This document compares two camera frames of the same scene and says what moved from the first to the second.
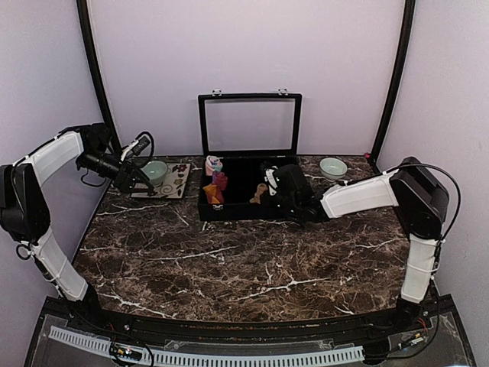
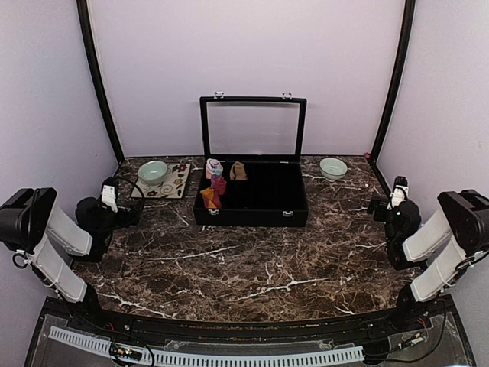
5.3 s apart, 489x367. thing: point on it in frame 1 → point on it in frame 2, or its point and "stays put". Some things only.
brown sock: [260, 188] → [237, 171]
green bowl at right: [333, 169] stays put
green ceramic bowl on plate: [156, 171] stays put
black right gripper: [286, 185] → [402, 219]
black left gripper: [127, 170] → [134, 215]
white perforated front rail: [105, 346] stays put
